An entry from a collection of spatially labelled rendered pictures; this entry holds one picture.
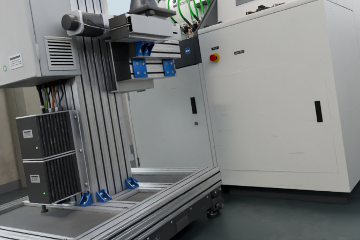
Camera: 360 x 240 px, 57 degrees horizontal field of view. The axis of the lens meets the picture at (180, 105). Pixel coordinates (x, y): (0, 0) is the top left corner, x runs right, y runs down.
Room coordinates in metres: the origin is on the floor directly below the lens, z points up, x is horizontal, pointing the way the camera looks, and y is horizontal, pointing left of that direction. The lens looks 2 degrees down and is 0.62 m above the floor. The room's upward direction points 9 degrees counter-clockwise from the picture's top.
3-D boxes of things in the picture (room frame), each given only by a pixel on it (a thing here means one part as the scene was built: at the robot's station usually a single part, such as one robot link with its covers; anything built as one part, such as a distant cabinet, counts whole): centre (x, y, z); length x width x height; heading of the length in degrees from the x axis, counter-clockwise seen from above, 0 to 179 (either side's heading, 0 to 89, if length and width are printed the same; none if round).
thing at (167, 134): (2.16, 0.11, 0.44); 0.65 x 0.02 x 0.68; 50
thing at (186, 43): (2.17, 0.09, 0.87); 0.62 x 0.04 x 0.16; 50
